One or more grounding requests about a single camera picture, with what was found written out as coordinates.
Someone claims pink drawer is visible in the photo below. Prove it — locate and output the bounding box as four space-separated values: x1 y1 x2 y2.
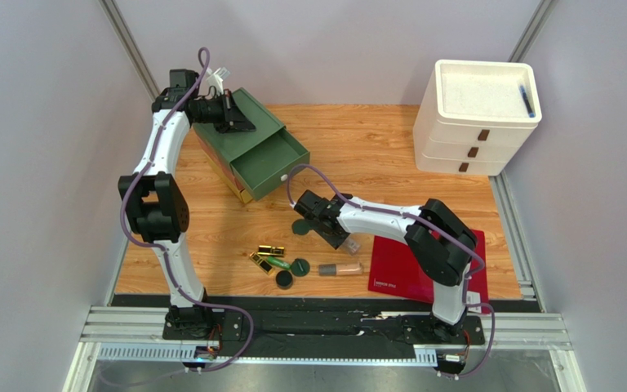
198 136 244 195

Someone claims grey capped foundation tube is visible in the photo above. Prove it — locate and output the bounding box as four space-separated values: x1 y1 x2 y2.
318 262 363 276

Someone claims gold rectangular case lower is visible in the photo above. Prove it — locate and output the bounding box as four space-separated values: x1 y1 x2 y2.
249 252 274 275

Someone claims red mirror board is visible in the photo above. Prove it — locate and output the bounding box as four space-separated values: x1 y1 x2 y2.
368 229 489 305

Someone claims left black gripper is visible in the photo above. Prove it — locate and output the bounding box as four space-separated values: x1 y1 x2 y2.
194 91 256 136

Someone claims clear cosmetic bottle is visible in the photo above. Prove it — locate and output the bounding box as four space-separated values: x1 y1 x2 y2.
341 237 361 256

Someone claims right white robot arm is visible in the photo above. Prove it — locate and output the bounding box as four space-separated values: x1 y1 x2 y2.
291 190 480 327

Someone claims green top drawer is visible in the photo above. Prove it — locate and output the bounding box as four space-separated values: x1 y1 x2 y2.
193 88 310 201

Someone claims gold rectangular case upper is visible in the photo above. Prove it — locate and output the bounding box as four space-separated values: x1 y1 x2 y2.
256 245 286 257

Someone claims dark green round compact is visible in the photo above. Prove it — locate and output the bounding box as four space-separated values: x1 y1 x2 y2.
291 219 312 236

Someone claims green lipstick tube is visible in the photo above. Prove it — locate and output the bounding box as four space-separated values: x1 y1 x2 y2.
266 256 291 270

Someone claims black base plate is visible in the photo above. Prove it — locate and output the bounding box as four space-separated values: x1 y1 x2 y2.
162 296 490 359

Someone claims black round compact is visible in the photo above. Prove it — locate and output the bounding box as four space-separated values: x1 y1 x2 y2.
275 270 294 290

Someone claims aluminium frame rail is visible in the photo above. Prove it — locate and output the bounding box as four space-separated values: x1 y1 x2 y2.
71 306 586 391

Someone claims blue pen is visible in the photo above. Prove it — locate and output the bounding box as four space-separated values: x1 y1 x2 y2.
518 85 536 118

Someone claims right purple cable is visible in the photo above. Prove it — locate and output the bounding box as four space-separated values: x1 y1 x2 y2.
285 163 496 380

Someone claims purple cable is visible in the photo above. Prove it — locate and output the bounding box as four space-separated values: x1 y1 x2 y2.
118 47 256 374
285 163 496 380

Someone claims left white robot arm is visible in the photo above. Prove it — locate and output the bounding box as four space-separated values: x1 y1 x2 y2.
118 69 256 334

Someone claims white three-drawer organizer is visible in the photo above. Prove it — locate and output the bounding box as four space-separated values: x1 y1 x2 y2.
413 60 542 176

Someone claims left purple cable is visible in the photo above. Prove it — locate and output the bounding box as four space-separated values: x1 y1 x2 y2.
118 47 256 374

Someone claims yellow bottom drawer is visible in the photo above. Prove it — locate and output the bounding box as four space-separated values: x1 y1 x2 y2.
206 156 253 204

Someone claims gold rectangular case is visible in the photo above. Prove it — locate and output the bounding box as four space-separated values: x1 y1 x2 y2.
249 252 274 275
256 245 286 257

